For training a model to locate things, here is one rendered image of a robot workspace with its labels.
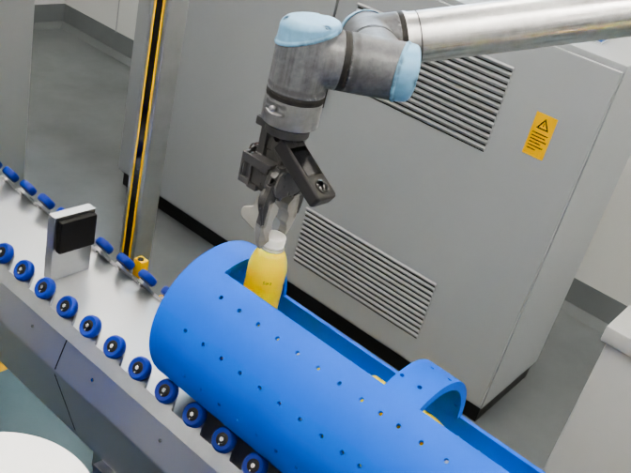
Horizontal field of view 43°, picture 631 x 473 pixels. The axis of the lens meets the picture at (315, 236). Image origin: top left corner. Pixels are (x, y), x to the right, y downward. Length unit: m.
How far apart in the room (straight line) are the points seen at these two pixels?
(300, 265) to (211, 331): 2.14
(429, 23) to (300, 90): 0.27
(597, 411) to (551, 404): 1.57
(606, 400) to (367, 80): 1.03
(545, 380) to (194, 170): 1.81
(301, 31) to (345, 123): 1.97
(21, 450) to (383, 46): 0.79
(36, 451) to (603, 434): 1.25
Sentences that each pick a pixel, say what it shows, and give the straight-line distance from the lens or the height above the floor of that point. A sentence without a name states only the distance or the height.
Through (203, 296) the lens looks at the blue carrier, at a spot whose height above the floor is 1.20.
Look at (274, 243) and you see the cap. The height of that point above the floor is 1.30.
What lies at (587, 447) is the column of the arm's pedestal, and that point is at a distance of 2.03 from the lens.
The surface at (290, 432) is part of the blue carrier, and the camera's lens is 1.25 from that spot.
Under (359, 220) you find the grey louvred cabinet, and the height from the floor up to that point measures 0.54.
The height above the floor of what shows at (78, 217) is 1.08.
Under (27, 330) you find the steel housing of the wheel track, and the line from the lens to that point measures 1.78.
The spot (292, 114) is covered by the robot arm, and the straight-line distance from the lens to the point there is 1.22.
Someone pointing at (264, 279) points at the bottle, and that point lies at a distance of 1.35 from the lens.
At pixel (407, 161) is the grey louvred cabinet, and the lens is 3.00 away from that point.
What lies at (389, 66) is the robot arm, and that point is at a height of 1.63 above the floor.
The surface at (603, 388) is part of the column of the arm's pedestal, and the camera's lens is 1.94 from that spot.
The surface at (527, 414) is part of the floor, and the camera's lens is 3.42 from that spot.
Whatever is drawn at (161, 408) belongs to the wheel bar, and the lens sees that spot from 1.52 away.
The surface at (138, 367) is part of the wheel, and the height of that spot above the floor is 0.97.
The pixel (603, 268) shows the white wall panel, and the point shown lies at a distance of 4.18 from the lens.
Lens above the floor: 1.95
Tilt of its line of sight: 28 degrees down
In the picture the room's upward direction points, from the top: 15 degrees clockwise
